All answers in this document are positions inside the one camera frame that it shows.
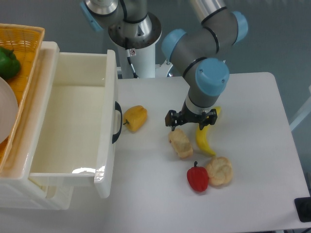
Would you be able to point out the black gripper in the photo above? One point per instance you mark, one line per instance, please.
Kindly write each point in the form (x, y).
(174, 118)

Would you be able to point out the square bread loaf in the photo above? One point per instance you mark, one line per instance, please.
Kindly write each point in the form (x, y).
(180, 143)

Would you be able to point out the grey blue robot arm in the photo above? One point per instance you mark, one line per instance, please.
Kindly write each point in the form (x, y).
(135, 31)

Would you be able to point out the round knotted bread roll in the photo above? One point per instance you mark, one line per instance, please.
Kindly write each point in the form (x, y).
(220, 171)

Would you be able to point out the yellow banana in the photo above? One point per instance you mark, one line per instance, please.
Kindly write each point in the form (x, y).
(202, 140)

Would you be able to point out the yellow bell pepper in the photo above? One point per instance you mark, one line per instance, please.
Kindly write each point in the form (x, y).
(135, 117)

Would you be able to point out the red bell pepper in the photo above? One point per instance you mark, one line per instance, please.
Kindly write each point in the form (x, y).
(197, 177)

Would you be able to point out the white plastic drawer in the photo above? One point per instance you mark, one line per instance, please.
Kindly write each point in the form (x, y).
(81, 124)

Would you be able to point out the black device at table edge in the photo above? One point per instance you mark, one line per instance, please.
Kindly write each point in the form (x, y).
(303, 208)

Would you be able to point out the orange woven basket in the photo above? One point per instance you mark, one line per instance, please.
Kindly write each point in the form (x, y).
(26, 42)

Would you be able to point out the white round plate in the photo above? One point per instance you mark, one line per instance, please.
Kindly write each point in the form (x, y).
(8, 109)

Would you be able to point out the green bell pepper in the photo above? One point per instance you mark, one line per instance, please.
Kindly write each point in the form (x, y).
(9, 64)

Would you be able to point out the white plastic drawer cabinet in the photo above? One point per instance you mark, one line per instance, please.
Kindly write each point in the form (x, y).
(16, 189)

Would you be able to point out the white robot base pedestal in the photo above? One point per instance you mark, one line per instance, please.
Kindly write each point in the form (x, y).
(141, 63)

